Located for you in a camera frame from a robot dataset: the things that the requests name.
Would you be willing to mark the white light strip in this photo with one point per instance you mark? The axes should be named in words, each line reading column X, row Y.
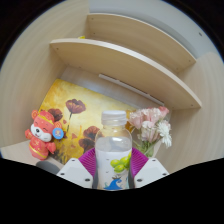
column 131, row 89

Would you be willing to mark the pink and white flower bouquet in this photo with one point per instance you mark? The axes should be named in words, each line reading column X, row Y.
column 150, row 125

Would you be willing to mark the clear plastic water bottle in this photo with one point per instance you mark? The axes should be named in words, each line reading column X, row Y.
column 113, row 146

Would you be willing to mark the yellow poppy flower painting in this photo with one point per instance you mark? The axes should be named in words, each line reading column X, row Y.
column 83, row 126

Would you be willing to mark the red plush mouse toy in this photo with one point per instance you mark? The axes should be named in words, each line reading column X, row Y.
column 41, row 133

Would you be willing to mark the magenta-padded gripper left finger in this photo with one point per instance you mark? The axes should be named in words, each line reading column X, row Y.
column 75, row 171

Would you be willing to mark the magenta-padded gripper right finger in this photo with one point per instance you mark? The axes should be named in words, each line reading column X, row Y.
column 151, row 170

